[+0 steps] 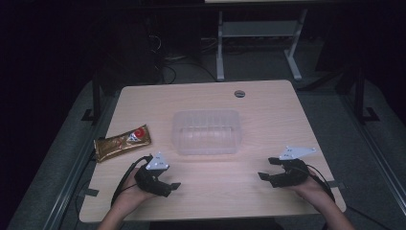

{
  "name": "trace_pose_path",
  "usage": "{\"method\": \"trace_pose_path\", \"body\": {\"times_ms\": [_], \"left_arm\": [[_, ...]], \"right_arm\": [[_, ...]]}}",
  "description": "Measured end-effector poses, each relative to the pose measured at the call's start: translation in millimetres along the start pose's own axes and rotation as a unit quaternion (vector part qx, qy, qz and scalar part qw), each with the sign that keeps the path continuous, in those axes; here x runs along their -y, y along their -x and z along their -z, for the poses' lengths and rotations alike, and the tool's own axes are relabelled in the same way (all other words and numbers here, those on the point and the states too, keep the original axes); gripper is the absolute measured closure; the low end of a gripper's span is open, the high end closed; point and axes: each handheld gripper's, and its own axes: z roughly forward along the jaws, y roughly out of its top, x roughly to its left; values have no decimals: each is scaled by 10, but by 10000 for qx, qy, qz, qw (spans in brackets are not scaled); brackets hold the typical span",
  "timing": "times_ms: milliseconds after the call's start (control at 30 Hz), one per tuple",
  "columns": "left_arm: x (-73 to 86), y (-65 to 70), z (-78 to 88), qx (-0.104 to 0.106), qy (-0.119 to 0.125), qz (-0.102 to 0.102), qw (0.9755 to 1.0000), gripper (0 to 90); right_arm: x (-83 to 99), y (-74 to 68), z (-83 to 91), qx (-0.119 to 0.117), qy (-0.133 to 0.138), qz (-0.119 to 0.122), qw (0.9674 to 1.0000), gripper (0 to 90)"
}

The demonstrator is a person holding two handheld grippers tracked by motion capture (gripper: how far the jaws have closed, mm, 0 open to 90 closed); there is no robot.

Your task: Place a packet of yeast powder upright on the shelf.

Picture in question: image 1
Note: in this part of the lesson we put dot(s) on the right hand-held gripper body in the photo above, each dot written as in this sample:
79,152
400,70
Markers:
292,175

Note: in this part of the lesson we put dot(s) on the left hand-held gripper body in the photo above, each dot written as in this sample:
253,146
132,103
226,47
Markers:
150,182

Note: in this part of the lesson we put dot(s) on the person's left hand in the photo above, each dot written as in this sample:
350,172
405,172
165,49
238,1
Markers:
132,191

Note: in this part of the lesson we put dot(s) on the person's right hand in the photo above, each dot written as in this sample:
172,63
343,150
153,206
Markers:
314,190

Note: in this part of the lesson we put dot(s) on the gold snack packet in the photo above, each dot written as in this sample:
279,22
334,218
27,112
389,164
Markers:
123,142

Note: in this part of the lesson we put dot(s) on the dark tape strip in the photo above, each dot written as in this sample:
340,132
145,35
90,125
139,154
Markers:
335,184
91,192

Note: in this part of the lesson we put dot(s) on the clear plastic container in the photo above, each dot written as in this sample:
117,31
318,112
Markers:
207,131

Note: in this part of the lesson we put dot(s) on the black metal stand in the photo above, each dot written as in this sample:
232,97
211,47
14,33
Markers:
362,96
95,99

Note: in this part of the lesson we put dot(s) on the white metal desk frame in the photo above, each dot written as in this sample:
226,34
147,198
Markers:
260,29

